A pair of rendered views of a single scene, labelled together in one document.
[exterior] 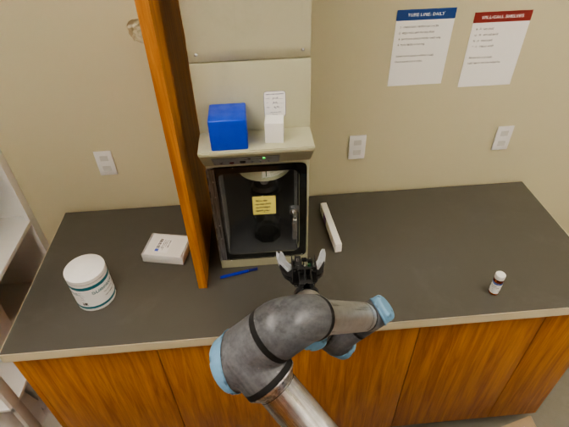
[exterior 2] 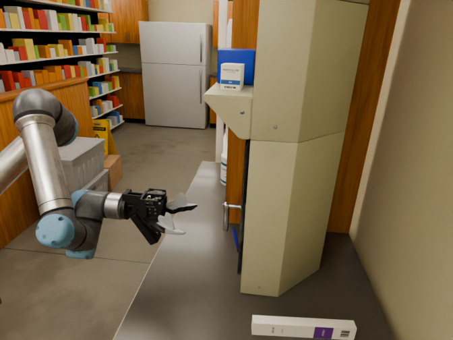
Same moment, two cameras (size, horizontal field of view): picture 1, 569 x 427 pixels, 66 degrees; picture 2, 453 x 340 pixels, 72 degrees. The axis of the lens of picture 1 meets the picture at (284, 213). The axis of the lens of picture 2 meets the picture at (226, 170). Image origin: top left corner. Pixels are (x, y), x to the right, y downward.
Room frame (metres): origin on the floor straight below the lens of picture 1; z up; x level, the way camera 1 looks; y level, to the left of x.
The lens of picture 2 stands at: (1.20, -0.79, 1.63)
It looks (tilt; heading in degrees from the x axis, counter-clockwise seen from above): 23 degrees down; 99
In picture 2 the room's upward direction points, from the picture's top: 2 degrees clockwise
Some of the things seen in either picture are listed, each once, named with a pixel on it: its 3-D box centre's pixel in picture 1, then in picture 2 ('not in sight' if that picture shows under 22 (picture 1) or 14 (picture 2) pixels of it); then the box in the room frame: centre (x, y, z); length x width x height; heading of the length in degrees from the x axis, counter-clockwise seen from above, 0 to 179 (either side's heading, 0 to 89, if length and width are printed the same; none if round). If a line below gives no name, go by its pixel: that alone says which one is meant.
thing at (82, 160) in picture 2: not in sight; (71, 163); (-0.64, 1.63, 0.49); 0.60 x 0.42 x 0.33; 94
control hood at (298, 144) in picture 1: (256, 154); (232, 104); (1.07, 0.07, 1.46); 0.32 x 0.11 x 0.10; 94
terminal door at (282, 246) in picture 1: (261, 215); (245, 192); (1.12, 0.08, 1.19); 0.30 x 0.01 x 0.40; 93
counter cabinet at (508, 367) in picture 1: (307, 325); not in sight; (1.21, -0.09, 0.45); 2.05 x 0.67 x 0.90; 94
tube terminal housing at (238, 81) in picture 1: (257, 159); (294, 154); (1.26, 0.09, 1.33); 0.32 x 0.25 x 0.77; 94
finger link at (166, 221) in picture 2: (320, 256); (169, 222); (0.94, -0.11, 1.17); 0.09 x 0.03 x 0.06; 147
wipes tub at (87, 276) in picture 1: (91, 282); (233, 168); (1.00, 0.67, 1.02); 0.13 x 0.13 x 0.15
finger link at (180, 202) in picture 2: (282, 258); (181, 201); (0.94, 0.01, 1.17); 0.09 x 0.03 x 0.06; 39
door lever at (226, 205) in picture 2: (294, 224); (232, 216); (1.10, -0.03, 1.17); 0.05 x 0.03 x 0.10; 3
